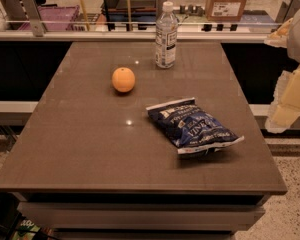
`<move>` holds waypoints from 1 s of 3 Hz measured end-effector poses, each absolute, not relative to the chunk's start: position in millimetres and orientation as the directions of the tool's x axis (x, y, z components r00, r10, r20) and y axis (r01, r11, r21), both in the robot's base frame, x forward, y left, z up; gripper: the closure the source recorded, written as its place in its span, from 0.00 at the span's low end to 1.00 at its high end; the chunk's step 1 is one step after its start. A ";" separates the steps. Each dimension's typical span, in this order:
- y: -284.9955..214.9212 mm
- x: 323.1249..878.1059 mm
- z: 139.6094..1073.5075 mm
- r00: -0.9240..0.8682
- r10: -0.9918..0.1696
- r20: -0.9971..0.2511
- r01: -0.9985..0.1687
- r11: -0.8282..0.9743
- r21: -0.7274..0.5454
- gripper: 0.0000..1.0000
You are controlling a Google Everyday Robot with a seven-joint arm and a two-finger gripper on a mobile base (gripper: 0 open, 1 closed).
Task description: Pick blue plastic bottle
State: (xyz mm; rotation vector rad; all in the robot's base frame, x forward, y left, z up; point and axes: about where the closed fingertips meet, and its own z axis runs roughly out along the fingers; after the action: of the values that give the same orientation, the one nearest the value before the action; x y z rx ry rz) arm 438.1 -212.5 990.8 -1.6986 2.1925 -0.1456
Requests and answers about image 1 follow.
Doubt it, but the blue chip bag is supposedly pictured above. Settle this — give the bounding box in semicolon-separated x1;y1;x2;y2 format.
146;98;244;158

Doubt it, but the clear plastic water bottle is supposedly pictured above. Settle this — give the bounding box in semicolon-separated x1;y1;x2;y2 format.
155;1;178;68

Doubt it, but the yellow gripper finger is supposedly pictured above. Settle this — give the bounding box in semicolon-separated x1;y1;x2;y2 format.
265;65;300;133
264;18;293;48

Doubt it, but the green package under table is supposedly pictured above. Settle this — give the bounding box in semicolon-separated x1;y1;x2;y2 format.
11;219;40;240

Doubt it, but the cardboard box with label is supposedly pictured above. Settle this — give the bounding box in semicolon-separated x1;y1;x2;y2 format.
205;0;247;21

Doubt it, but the orange fruit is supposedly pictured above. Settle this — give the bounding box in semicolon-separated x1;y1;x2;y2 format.
112;67;136;93

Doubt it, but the purple plastic crate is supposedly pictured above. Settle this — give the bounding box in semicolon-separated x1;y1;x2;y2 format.
18;5;81;32

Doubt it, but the brown table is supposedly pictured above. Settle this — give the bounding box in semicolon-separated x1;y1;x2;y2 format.
0;42;286;240

